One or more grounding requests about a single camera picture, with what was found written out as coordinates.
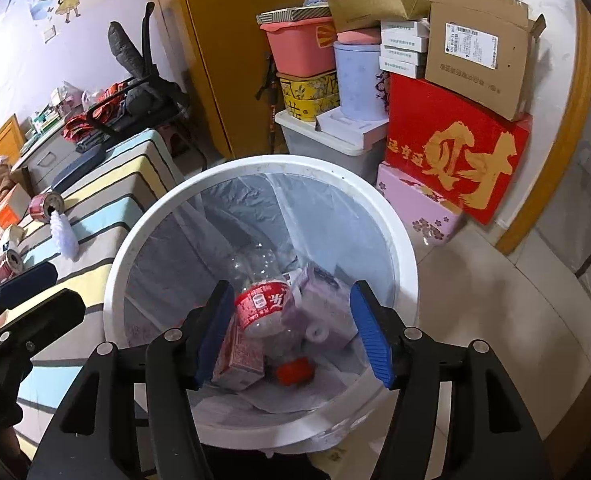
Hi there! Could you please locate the wooden door frame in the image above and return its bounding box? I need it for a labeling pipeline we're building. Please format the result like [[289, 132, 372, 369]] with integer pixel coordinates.
[[495, 0, 591, 256]]

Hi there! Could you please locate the red white drink carton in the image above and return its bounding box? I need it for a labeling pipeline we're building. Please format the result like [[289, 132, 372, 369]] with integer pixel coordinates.
[[210, 320, 268, 393]]

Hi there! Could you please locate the striped tablecloth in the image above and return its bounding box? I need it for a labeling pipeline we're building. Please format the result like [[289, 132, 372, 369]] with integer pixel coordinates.
[[0, 129, 188, 441]]

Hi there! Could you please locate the dark blue glasses case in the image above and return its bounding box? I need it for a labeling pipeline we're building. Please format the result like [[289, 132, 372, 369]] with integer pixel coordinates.
[[52, 152, 103, 193]]

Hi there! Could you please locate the orange white box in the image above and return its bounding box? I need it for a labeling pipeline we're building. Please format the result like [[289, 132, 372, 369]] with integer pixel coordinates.
[[0, 187, 32, 241]]

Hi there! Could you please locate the clear storage box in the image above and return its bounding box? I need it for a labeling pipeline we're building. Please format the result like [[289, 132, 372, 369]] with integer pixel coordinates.
[[274, 109, 376, 171]]

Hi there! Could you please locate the red gift box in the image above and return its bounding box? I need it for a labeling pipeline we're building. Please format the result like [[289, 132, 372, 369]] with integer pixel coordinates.
[[384, 74, 533, 226]]

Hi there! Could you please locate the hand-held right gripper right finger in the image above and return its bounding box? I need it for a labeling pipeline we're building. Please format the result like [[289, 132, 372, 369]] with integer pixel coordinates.
[[349, 280, 546, 480]]

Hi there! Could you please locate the wooden wardrobe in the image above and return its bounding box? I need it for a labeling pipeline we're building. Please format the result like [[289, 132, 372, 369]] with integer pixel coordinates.
[[140, 0, 336, 161]]

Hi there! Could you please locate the pale blue cylinder container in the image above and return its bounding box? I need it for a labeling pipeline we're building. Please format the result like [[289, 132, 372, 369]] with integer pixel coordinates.
[[333, 40, 391, 121]]

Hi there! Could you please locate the short white foam net sleeve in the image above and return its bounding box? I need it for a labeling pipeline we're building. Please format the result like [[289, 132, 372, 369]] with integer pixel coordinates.
[[50, 212, 79, 260]]

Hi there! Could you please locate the white plastic bag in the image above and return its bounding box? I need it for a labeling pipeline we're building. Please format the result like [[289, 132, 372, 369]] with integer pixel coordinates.
[[78, 87, 108, 111]]

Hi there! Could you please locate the black office chair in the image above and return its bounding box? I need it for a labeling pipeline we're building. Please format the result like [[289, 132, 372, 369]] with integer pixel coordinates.
[[88, 2, 211, 171]]

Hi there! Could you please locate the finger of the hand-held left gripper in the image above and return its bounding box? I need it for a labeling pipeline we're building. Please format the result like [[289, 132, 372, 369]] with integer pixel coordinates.
[[0, 262, 58, 321], [0, 287, 86, 356]]

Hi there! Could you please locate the purple drink carton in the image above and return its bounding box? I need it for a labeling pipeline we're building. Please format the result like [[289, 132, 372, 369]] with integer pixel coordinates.
[[280, 265, 361, 356]]

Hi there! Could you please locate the pile of small boxes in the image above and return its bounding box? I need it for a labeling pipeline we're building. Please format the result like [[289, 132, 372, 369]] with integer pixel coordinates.
[[28, 87, 83, 133]]

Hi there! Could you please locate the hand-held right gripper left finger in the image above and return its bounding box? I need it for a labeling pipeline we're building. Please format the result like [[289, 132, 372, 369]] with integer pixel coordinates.
[[28, 280, 236, 480]]

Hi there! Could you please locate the yellow patterned box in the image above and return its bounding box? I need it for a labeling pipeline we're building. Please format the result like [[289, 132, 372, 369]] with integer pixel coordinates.
[[276, 71, 341, 122]]

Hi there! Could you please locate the clear plastic bin liner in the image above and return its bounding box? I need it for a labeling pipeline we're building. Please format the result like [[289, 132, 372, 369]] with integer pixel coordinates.
[[125, 170, 393, 416]]

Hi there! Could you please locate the pink floral box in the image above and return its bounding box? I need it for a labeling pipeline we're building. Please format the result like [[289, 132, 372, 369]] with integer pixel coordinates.
[[375, 162, 463, 246]]

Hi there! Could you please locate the grey nightstand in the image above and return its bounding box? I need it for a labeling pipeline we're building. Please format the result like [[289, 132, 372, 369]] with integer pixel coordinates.
[[12, 120, 83, 196]]

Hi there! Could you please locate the wooden headboard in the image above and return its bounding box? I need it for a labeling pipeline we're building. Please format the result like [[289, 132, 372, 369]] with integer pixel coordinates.
[[0, 115, 26, 196]]

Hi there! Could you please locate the pink round lid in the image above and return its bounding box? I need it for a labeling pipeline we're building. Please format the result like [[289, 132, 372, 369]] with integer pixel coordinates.
[[336, 27, 382, 46]]

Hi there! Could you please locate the white round bin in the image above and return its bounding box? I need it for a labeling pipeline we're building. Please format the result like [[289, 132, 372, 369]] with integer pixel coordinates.
[[102, 155, 419, 448]]

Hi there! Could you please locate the grey cushion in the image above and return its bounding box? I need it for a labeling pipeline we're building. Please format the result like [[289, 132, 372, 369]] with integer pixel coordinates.
[[108, 21, 148, 78]]

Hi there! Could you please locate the pink storage bin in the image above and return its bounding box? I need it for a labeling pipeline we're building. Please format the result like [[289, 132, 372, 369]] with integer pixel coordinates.
[[259, 16, 337, 78]]

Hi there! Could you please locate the open cardboard box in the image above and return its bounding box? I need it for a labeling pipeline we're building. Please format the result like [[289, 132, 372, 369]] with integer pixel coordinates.
[[424, 0, 546, 122]]

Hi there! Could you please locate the clear plastic bottle red cap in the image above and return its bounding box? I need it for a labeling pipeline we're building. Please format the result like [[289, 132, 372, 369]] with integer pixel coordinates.
[[228, 250, 316, 387]]

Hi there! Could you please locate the red patterned bag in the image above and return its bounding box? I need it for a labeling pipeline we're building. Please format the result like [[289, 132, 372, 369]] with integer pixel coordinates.
[[62, 82, 136, 143]]

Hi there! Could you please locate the red cartoon can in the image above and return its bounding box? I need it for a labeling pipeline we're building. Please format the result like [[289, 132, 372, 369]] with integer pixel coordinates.
[[29, 192, 66, 222], [2, 249, 24, 275]]

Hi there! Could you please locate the flat patterned box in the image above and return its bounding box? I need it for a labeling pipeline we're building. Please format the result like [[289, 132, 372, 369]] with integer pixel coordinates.
[[255, 4, 331, 26]]

